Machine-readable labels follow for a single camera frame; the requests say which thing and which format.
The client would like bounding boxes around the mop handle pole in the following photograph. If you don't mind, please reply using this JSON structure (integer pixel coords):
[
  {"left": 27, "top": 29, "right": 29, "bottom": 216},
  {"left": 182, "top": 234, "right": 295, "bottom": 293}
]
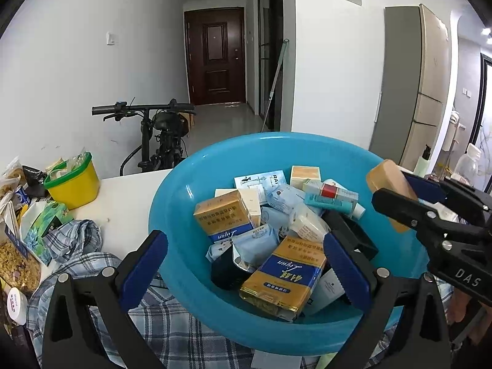
[{"left": 260, "top": 38, "right": 289, "bottom": 133}]

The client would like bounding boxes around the white box red label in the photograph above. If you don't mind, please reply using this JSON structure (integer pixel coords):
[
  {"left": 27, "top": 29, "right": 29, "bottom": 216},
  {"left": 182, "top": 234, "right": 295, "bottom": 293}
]
[{"left": 302, "top": 179, "right": 359, "bottom": 202}]

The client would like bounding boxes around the teal cosmetic tube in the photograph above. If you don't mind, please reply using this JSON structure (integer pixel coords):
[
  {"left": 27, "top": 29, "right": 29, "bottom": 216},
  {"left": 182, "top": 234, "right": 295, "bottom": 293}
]
[{"left": 304, "top": 193, "right": 365, "bottom": 219}]

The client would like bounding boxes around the light blue RA packet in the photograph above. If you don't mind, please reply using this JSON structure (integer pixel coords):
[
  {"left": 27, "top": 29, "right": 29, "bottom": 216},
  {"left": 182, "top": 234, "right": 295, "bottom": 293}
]
[{"left": 233, "top": 170, "right": 287, "bottom": 206}]

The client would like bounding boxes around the dark brown door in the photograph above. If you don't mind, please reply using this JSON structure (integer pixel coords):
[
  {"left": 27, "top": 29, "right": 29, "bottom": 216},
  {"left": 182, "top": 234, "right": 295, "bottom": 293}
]
[{"left": 184, "top": 8, "right": 246, "bottom": 106}]

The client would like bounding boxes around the gold cigarette box upright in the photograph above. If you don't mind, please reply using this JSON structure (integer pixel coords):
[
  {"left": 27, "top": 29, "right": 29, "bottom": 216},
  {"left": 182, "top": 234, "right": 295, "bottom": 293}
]
[{"left": 193, "top": 191, "right": 253, "bottom": 243}]

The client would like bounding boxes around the green floral tissue box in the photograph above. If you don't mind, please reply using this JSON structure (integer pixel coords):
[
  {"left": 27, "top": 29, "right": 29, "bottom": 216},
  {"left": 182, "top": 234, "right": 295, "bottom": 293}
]
[{"left": 20, "top": 200, "right": 73, "bottom": 267}]

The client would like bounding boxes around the blue plaid shirt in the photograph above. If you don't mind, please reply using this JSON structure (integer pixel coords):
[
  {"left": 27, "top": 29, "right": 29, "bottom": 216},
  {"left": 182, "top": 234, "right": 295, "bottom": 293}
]
[{"left": 26, "top": 219, "right": 454, "bottom": 369}]

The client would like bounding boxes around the green pump bottle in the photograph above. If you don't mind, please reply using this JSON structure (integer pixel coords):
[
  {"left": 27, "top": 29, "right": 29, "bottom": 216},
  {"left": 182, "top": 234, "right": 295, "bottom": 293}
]
[{"left": 413, "top": 145, "right": 431, "bottom": 177}]

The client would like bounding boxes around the yellow tub green rim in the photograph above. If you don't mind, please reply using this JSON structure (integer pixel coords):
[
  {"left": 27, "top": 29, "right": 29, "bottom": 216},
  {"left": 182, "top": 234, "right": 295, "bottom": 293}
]
[{"left": 43, "top": 151, "right": 100, "bottom": 210}]

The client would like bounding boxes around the blue plastic basin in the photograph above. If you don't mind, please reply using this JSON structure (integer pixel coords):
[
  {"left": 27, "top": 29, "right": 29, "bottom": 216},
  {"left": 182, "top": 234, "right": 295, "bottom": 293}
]
[{"left": 149, "top": 133, "right": 429, "bottom": 356}]

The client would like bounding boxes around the tan soap bar case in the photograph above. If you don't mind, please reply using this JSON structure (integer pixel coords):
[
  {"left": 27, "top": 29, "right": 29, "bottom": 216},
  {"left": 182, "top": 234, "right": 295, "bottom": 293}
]
[{"left": 365, "top": 158, "right": 420, "bottom": 233}]

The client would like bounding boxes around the pale teal small box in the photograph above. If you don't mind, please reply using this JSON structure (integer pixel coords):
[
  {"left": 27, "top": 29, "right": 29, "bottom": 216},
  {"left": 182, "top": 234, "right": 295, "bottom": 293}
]
[{"left": 303, "top": 268, "right": 345, "bottom": 316}]

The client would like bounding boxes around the white tissue pack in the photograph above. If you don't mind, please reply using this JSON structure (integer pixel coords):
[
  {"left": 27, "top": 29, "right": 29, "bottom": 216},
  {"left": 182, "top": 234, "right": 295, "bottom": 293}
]
[{"left": 288, "top": 203, "right": 330, "bottom": 243}]

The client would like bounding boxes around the beige grey refrigerator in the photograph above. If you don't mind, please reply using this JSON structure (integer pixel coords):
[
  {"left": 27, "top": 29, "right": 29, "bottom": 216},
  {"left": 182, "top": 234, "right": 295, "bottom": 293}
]
[{"left": 369, "top": 4, "right": 450, "bottom": 171}]

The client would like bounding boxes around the cream white box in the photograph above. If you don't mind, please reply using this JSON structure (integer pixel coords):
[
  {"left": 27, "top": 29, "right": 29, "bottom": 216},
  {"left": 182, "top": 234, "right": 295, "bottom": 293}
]
[{"left": 213, "top": 186, "right": 263, "bottom": 228}]

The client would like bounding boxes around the gold blue cigarette box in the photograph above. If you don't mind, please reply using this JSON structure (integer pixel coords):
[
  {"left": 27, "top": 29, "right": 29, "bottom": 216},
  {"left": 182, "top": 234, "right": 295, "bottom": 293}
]
[{"left": 239, "top": 236, "right": 327, "bottom": 322}]

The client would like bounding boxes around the clear plastic bottle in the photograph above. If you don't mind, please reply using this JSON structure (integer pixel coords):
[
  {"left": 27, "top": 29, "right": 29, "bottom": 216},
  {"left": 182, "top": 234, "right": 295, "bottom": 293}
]
[{"left": 451, "top": 143, "right": 481, "bottom": 186}]

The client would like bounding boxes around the white jar lid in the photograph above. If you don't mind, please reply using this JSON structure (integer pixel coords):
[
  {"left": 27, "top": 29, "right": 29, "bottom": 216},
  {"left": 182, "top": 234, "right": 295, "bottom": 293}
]
[{"left": 7, "top": 288, "right": 27, "bottom": 326}]

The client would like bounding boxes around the beige wooden-look small box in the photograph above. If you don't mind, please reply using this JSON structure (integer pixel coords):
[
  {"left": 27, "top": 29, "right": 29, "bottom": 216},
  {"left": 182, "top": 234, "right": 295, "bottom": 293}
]
[{"left": 289, "top": 165, "right": 321, "bottom": 190}]

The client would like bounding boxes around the black bicycle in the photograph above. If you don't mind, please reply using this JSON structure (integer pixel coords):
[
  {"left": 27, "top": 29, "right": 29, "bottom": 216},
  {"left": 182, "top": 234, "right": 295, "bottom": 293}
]
[{"left": 92, "top": 98, "right": 196, "bottom": 176}]

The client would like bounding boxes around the white light switch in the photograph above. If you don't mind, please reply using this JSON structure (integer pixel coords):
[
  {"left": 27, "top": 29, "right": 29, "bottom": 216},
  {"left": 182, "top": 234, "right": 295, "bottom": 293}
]
[{"left": 106, "top": 33, "right": 115, "bottom": 46}]

